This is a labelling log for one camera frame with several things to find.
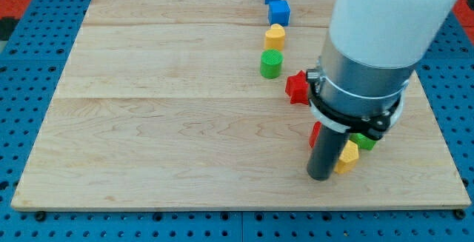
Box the green block behind tool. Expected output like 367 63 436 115
350 133 377 150

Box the yellow hexagon block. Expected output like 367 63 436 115
333 141 359 174

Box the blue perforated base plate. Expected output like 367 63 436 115
1 0 473 241

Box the red block behind tool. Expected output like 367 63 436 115
308 121 321 148

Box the light wooden board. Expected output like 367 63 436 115
11 0 471 212

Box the yellow heart block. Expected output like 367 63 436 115
264 24 286 51

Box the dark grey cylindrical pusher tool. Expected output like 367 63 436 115
307 124 350 181

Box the green cylinder block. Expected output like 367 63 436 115
260 49 284 79

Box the red star block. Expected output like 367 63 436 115
285 70 309 105

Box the blue cube block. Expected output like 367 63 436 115
268 0 290 27

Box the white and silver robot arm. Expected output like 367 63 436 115
307 0 456 140

